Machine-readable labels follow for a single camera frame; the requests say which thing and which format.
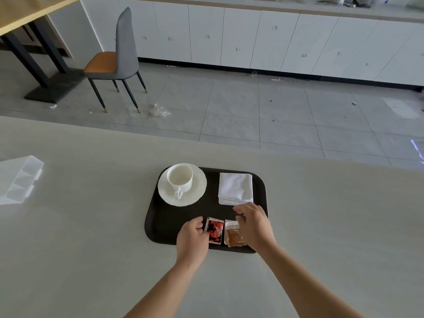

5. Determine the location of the person's left hand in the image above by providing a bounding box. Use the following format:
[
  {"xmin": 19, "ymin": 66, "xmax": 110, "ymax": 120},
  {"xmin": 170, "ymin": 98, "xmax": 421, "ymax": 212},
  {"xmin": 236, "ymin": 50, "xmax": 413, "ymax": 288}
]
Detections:
[{"xmin": 176, "ymin": 216, "xmax": 210, "ymax": 265}]

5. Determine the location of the person's right hand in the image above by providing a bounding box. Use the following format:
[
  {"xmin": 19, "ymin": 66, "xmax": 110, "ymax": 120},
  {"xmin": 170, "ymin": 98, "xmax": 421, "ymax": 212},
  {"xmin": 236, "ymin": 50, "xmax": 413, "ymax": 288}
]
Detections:
[{"xmin": 233, "ymin": 203, "xmax": 277, "ymax": 252}]

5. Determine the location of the red and black sachet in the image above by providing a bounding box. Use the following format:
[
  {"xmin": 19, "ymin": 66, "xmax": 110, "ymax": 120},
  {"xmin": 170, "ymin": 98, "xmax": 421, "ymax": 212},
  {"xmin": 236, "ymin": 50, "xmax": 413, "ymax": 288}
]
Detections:
[{"xmin": 204, "ymin": 217, "xmax": 225, "ymax": 246}]

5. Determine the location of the person's right forearm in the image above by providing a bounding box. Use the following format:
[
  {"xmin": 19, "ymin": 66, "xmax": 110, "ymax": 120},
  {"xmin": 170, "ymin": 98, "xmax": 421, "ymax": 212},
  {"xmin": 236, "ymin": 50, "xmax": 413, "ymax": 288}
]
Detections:
[{"xmin": 255, "ymin": 242, "xmax": 365, "ymax": 318}]

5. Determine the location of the person's left forearm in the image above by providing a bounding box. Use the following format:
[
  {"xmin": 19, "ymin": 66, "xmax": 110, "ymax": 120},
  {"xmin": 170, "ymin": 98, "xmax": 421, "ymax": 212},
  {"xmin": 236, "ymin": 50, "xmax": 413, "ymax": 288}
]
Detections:
[{"xmin": 123, "ymin": 257, "xmax": 210, "ymax": 318}]

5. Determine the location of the folded white napkin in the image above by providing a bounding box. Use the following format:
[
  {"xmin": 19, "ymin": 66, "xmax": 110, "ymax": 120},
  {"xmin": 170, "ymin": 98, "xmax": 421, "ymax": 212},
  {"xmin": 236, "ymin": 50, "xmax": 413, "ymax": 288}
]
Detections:
[{"xmin": 218, "ymin": 172, "xmax": 254, "ymax": 206}]

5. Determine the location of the brown and white sachet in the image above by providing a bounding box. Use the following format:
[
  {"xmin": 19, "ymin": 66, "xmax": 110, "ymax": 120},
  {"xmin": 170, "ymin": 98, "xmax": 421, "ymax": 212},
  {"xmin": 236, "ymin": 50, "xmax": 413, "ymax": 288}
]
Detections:
[{"xmin": 224, "ymin": 219, "xmax": 248, "ymax": 246}]

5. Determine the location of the black serving tray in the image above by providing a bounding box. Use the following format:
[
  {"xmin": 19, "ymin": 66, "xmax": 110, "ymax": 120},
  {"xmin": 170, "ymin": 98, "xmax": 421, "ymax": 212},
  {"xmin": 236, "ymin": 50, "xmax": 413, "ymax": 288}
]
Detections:
[{"xmin": 144, "ymin": 167, "xmax": 268, "ymax": 254}]

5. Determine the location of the white saucer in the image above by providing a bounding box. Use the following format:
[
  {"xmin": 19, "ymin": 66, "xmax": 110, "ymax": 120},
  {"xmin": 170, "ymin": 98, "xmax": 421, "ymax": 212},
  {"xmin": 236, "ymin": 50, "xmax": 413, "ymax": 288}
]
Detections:
[{"xmin": 158, "ymin": 165, "xmax": 207, "ymax": 207}]

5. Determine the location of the white cup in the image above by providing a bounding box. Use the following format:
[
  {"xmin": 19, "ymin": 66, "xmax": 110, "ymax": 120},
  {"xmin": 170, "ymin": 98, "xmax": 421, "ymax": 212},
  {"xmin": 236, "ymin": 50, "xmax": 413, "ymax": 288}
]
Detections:
[{"xmin": 167, "ymin": 163, "xmax": 193, "ymax": 200}]

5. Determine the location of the crumpled clear plastic wrap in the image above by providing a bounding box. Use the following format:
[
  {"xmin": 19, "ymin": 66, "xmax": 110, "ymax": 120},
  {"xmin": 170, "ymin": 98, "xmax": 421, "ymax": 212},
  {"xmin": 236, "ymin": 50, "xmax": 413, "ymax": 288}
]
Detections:
[{"xmin": 149, "ymin": 104, "xmax": 172, "ymax": 117}]

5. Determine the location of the white cabinet row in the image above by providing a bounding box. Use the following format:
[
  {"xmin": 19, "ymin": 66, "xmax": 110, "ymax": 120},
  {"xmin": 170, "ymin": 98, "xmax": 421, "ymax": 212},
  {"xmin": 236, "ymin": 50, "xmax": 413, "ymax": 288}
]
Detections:
[{"xmin": 79, "ymin": 0, "xmax": 424, "ymax": 87}]

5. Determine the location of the grey chair with orange seat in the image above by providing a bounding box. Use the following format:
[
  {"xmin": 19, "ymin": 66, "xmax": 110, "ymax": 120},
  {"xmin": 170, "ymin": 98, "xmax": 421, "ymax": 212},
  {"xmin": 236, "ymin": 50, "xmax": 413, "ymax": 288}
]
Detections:
[{"xmin": 83, "ymin": 7, "xmax": 148, "ymax": 114}]

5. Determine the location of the clear plastic compartment box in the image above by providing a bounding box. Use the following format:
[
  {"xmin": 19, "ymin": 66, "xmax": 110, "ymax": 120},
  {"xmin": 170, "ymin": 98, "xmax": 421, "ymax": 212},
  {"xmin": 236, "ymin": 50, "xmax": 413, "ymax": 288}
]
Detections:
[{"xmin": 0, "ymin": 155, "xmax": 44, "ymax": 206}]

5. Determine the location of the wooden table with black legs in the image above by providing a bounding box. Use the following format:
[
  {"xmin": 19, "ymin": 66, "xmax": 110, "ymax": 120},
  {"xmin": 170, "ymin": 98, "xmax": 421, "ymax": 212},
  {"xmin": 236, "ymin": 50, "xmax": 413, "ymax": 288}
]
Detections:
[{"xmin": 0, "ymin": 0, "xmax": 87, "ymax": 104}]

